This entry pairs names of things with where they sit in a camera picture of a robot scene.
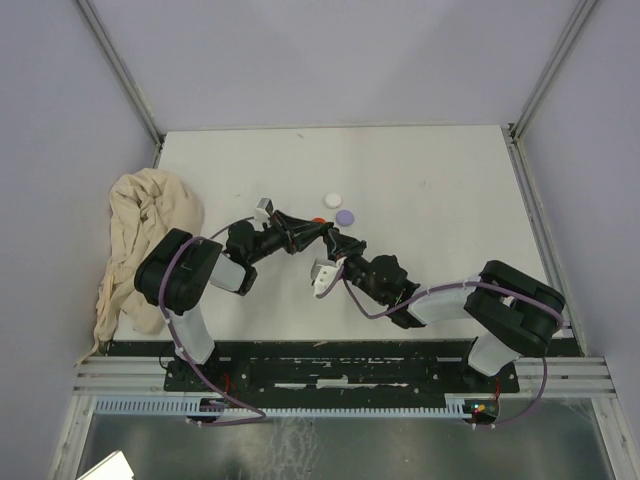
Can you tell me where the slotted cable duct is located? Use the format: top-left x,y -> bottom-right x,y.
94,393 -> 476,417

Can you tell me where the cream crumpled cloth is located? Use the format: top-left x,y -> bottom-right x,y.
76,168 -> 205,363

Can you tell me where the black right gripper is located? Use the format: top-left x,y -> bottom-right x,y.
323,229 -> 387,306

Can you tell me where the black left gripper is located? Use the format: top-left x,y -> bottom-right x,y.
247,208 -> 325,264

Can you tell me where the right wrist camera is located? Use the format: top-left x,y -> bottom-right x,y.
311,258 -> 345,299

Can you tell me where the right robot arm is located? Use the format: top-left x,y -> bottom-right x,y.
312,227 -> 566,391

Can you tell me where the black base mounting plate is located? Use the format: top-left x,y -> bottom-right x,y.
163,341 -> 521,394

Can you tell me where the white paper sheet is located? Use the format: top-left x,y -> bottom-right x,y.
78,451 -> 135,480

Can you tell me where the lilac earbud charging case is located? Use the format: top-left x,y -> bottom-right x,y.
335,209 -> 355,227

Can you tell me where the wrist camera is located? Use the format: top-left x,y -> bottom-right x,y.
311,258 -> 345,299
254,198 -> 274,224

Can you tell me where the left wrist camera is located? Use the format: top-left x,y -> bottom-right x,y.
254,198 -> 274,224

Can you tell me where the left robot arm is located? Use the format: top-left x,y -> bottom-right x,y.
134,210 -> 333,390

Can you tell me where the white earbud charging case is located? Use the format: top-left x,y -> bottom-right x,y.
323,193 -> 343,209

